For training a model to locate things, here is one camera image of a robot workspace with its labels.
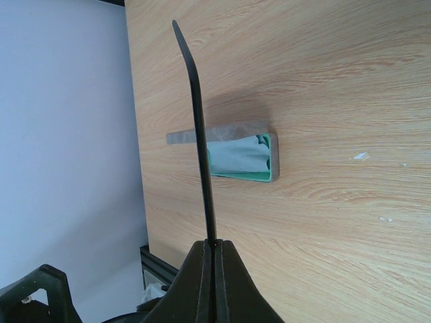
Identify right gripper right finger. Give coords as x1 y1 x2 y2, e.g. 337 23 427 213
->
214 240 283 322

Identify light blue cleaning cloth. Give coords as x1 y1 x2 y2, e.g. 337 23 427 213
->
207 135 270 174

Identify grey glasses case green lining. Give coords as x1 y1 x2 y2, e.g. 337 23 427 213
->
166 121 281 185

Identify dark round sunglasses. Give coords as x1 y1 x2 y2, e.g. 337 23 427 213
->
172 20 217 246

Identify black aluminium frame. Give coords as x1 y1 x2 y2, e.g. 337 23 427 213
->
100 0 178 291

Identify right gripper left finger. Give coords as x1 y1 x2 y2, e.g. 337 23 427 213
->
145 240 213 322

